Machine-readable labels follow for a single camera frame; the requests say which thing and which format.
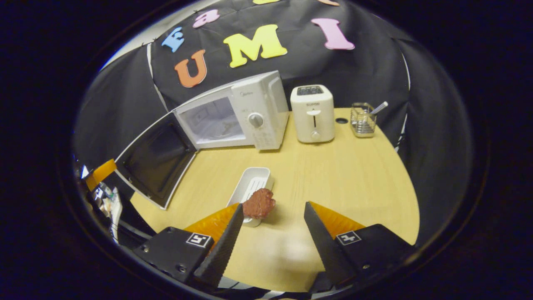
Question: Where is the white microwave oven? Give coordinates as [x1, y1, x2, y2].
[115, 70, 290, 210]

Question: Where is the white rectangular tray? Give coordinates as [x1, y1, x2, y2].
[226, 167, 275, 228]

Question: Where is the wire mesh utensil holder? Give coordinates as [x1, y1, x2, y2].
[350, 102, 377, 138]

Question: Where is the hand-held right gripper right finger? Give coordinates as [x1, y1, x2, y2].
[303, 202, 417, 288]

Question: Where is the white toaster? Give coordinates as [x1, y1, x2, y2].
[290, 85, 336, 144]

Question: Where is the brown meat piece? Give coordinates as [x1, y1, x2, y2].
[242, 188, 276, 220]

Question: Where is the black backdrop cloth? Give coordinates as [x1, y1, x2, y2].
[73, 0, 473, 246]

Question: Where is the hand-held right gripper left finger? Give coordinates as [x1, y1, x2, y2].
[133, 203, 245, 290]

